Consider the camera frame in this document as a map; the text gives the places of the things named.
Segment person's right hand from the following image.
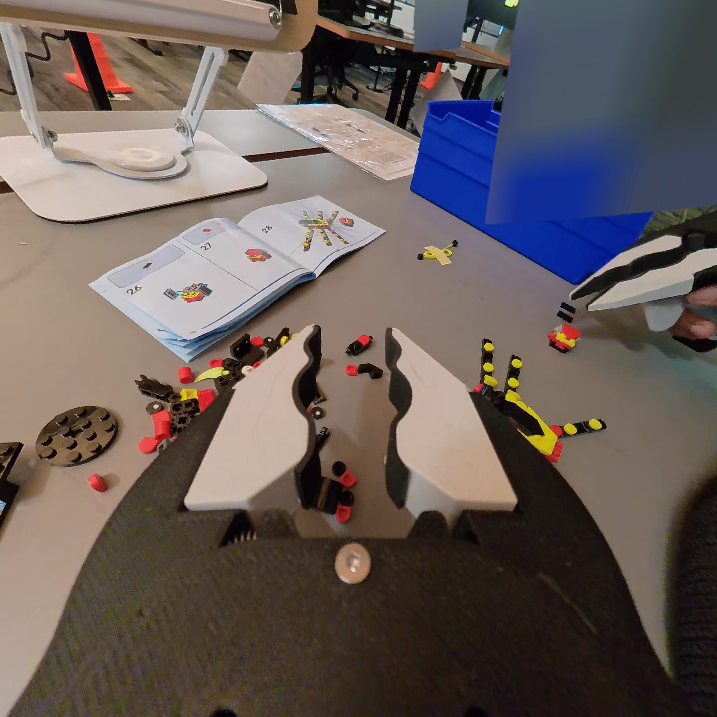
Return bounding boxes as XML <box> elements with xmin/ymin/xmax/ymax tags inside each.
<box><xmin>674</xmin><ymin>270</ymin><xmax>717</xmax><ymax>341</ymax></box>

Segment white metal stand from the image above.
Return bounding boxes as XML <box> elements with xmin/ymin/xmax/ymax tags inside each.
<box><xmin>0</xmin><ymin>0</ymin><xmax>283</xmax><ymax>222</ymax></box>

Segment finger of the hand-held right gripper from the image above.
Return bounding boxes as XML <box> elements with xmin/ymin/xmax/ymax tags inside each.
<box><xmin>570</xmin><ymin>232</ymin><xmax>687</xmax><ymax>300</ymax></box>
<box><xmin>585</xmin><ymin>254</ymin><xmax>699</xmax><ymax>313</ymax></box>

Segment black office chair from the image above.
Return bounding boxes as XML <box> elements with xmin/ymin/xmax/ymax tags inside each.
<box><xmin>311</xmin><ymin>53</ymin><xmax>360</xmax><ymax>104</ymax></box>

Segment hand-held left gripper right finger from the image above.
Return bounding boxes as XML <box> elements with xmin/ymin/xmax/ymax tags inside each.
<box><xmin>385</xmin><ymin>326</ymin><xmax>520</xmax><ymax>531</ymax></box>

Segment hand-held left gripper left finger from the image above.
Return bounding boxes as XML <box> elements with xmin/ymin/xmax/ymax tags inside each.
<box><xmin>183</xmin><ymin>324</ymin><xmax>324</xmax><ymax>530</ymax></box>

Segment nested blue plastic bins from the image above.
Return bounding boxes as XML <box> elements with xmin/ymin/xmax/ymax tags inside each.
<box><xmin>410</xmin><ymin>100</ymin><xmax>655</xmax><ymax>285</ymax></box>

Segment small red yellow lego assembly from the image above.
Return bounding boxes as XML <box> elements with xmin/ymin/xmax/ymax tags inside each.
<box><xmin>548</xmin><ymin>324</ymin><xmax>582</xmax><ymax>355</ymax></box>

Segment wooden board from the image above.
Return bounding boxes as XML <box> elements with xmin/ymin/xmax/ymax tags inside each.
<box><xmin>0</xmin><ymin>0</ymin><xmax>318</xmax><ymax>55</ymax></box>

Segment lego instruction booklet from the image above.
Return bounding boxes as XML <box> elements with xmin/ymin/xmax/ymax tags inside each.
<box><xmin>89</xmin><ymin>195</ymin><xmax>386</xmax><ymax>362</ymax></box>

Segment yellow elastic cord with tape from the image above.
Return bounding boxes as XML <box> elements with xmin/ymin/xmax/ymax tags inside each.
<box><xmin>417</xmin><ymin>240</ymin><xmax>459</xmax><ymax>267</ymax></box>

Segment person's black sweater torso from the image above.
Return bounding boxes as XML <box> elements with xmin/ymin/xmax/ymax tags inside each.
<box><xmin>667</xmin><ymin>476</ymin><xmax>717</xmax><ymax>717</ymax></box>

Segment black round lego plate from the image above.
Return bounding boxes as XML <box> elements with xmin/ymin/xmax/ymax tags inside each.
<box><xmin>35</xmin><ymin>406</ymin><xmax>120</xmax><ymax>467</ymax></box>

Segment black lego bracket assembly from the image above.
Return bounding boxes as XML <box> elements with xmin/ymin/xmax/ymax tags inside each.
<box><xmin>0</xmin><ymin>441</ymin><xmax>24</xmax><ymax>527</ymax></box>

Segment clear plastic bag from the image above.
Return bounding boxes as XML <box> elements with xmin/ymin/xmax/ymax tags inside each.
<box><xmin>257</xmin><ymin>103</ymin><xmax>421</xmax><ymax>181</ymax></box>

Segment pile of lego pieces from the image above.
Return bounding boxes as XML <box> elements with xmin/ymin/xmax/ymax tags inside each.
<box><xmin>134</xmin><ymin>328</ymin><xmax>359</xmax><ymax>522</ymax></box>

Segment black yellow lego spider model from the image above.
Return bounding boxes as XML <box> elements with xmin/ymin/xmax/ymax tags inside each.
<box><xmin>472</xmin><ymin>338</ymin><xmax>607</xmax><ymax>464</ymax></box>

